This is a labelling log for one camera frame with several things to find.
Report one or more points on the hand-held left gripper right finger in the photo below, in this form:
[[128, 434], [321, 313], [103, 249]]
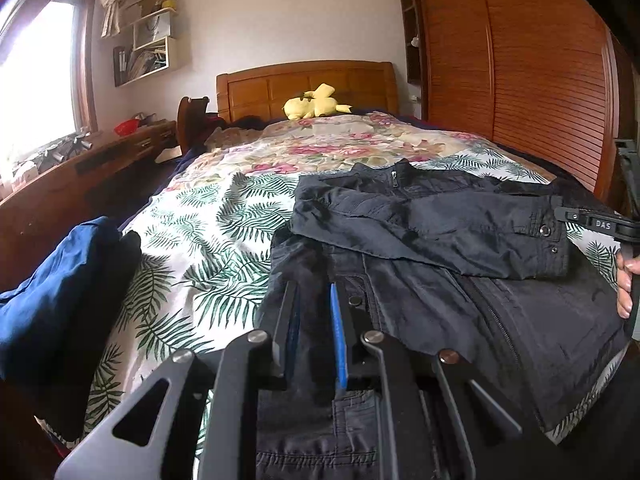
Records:
[[340, 345]]

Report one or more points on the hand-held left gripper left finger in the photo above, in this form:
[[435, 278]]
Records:
[[292, 332]]

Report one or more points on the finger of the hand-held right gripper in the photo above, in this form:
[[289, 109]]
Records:
[[590, 221]]

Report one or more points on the black jacket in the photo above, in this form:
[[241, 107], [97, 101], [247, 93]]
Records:
[[430, 270]]

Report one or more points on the person's right hand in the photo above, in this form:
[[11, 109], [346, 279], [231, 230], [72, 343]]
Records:
[[625, 285]]

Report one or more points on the floral and leaf print bedspread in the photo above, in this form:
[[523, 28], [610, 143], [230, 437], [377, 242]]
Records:
[[225, 220]]

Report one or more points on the wooden wardrobe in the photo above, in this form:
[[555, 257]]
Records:
[[525, 60]]

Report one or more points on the dark cloth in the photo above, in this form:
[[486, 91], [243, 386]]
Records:
[[247, 122]]

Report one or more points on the white paper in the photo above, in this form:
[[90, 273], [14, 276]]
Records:
[[169, 155]]

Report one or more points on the yellow plush toy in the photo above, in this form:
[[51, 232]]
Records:
[[315, 105]]

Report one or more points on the wooden chair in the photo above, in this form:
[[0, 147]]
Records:
[[192, 120]]

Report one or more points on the wooden headboard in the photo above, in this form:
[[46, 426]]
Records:
[[270, 87]]

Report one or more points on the small white figure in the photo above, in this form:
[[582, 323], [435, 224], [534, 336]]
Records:
[[415, 41]]

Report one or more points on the blue garment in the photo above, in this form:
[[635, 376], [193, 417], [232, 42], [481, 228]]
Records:
[[45, 290]]

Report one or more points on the wooden desk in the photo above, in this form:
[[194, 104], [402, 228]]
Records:
[[75, 195]]

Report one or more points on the red bowl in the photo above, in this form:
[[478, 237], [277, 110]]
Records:
[[126, 128]]

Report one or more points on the clutter on desk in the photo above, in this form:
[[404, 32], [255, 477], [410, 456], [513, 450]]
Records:
[[55, 152]]

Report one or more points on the window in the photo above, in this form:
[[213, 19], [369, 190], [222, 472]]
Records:
[[35, 75]]

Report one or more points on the white wall shelf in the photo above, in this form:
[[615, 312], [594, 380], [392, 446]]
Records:
[[165, 55]]

